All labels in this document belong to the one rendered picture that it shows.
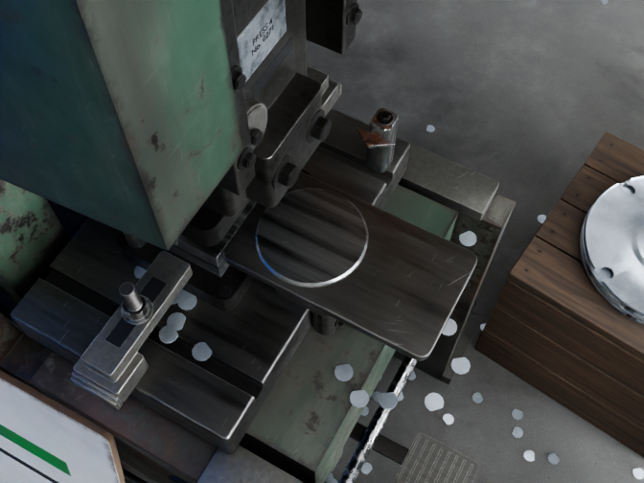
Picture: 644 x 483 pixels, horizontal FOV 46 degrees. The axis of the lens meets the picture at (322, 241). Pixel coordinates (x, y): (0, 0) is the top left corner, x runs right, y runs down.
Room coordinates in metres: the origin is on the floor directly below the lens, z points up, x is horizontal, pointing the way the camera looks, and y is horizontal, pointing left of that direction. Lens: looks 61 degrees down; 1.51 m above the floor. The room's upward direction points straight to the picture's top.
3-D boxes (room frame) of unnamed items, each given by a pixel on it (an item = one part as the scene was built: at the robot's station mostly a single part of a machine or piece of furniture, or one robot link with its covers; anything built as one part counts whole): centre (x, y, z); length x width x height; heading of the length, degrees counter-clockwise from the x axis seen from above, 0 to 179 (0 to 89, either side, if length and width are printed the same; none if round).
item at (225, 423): (0.48, 0.12, 0.68); 0.45 x 0.30 x 0.06; 151
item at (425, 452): (0.41, 0.00, 0.14); 0.59 x 0.10 x 0.05; 61
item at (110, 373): (0.33, 0.20, 0.76); 0.17 x 0.06 x 0.10; 151
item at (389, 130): (0.57, -0.07, 0.75); 0.03 x 0.03 x 0.10; 61
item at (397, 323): (0.39, -0.03, 0.72); 0.25 x 0.14 x 0.14; 61
